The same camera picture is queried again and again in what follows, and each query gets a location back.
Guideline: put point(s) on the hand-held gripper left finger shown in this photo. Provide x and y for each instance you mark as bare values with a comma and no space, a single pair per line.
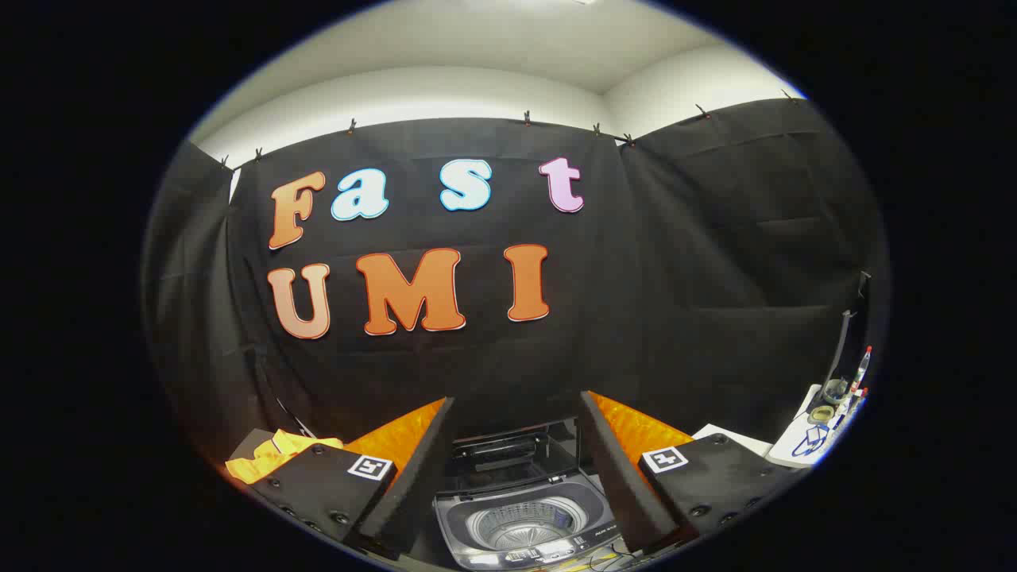
401,492

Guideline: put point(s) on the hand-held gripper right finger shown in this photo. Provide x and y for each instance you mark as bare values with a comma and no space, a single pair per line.
628,492

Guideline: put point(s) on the grey washing machine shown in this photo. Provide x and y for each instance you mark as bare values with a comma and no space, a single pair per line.
520,524

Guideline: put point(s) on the dark glass washing machine lid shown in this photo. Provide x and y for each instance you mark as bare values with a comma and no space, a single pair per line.
508,449

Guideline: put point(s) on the orange yellow garment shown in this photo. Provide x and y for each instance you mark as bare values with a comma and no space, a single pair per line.
262,462

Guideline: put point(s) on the thin silver rod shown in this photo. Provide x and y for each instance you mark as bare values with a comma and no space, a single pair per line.
290,415

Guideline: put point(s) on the grey flat platform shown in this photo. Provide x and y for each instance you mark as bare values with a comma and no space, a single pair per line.
248,441

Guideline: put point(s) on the tape roll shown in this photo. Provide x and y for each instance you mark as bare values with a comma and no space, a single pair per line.
821,414

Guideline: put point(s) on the black backdrop cloth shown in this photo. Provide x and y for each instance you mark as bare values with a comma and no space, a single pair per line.
636,278

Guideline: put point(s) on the clear glass cup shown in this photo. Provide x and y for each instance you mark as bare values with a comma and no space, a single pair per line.
835,391

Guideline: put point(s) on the thin black stand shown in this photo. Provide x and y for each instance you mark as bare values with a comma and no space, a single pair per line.
842,342

